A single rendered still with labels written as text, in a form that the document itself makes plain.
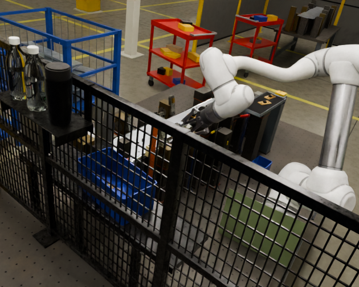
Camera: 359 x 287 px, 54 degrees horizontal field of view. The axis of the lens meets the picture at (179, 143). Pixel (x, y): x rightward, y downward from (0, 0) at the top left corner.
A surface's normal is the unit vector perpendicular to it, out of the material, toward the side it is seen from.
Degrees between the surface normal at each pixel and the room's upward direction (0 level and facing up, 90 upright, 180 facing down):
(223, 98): 85
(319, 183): 70
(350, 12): 90
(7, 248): 0
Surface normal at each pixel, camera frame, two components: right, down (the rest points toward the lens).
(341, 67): -0.82, 0.02
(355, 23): -0.55, 0.37
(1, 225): 0.13, -0.85
